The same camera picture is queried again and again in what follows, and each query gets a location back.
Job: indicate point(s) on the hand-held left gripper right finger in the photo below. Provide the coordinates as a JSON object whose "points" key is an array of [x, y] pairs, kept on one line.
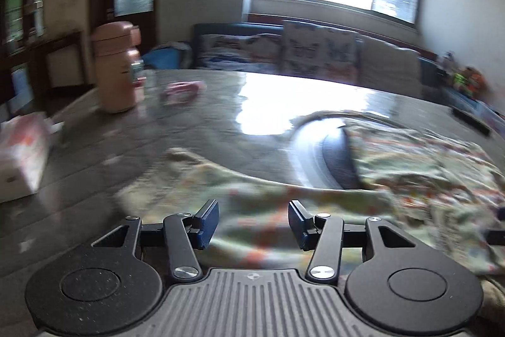
{"points": [[296, 226]]}

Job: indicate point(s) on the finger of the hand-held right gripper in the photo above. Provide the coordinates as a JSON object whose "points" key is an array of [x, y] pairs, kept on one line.
{"points": [[498, 235]]}

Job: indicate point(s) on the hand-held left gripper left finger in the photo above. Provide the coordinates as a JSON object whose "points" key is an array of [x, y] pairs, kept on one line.
{"points": [[207, 226]]}

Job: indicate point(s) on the floral patterned garment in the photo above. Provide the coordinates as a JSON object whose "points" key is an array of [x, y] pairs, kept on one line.
{"points": [[414, 171]]}

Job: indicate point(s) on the round glass turntable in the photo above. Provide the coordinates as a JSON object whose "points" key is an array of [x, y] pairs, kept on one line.
{"points": [[315, 155]]}

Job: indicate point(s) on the black remote control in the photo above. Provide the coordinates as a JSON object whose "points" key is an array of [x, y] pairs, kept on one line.
{"points": [[471, 120]]}

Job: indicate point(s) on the pink packet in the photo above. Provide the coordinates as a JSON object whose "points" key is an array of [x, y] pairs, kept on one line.
{"points": [[182, 91]]}

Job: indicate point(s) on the colourful toys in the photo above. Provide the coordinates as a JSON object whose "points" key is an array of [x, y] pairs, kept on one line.
{"points": [[465, 78]]}

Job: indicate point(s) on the small bottle with pink label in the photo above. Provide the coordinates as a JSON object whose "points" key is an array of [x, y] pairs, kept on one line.
{"points": [[137, 72]]}

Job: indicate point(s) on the blue cloth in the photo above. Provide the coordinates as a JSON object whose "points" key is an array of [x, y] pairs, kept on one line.
{"points": [[165, 56]]}

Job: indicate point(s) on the butterfly print cushion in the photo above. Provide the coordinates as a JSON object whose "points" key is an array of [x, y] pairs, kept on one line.
{"points": [[319, 52]]}

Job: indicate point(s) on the floral cushion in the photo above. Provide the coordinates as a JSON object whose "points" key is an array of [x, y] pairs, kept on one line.
{"points": [[236, 52]]}

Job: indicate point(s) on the pink thermos bottle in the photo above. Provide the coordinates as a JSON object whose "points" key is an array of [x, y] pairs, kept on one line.
{"points": [[112, 76]]}

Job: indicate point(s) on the plain white cushion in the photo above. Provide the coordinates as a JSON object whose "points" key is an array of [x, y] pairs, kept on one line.
{"points": [[390, 68]]}

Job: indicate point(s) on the white tissue pack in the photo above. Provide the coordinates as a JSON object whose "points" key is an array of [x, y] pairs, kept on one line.
{"points": [[21, 159]]}

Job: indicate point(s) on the blue sofa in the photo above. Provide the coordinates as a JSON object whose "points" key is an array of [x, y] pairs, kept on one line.
{"points": [[236, 28]]}

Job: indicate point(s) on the dark wooden cabinet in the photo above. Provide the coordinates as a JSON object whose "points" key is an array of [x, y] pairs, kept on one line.
{"points": [[23, 13]]}

